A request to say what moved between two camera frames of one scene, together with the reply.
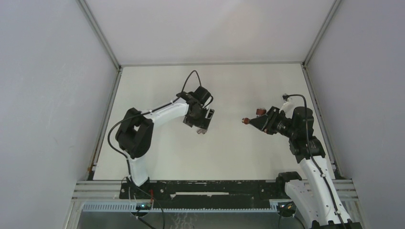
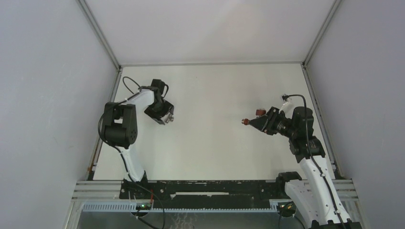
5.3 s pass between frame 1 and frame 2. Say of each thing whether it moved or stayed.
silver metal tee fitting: moved
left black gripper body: moved
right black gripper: stayed
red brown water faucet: stayed
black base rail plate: stayed
